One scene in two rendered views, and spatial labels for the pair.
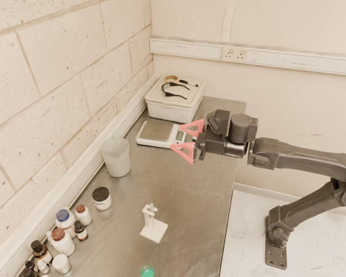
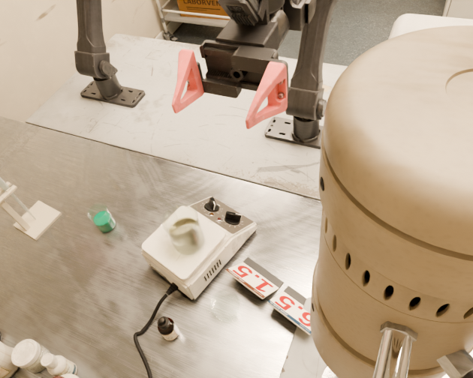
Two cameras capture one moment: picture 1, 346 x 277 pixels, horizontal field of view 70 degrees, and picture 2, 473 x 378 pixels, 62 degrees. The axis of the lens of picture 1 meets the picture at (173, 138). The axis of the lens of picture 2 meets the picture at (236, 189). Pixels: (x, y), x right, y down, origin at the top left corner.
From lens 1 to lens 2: 0.55 m
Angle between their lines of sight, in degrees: 52
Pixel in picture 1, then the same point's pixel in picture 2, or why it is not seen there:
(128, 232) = (22, 259)
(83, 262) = (43, 326)
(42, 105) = not seen: outside the picture
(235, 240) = (96, 129)
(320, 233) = (121, 59)
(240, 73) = not seen: outside the picture
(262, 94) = not seen: outside the picture
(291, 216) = (93, 37)
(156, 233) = (45, 215)
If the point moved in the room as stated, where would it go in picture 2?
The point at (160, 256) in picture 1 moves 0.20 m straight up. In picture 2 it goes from (82, 211) to (37, 153)
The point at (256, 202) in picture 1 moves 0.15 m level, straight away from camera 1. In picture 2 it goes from (58, 101) to (29, 88)
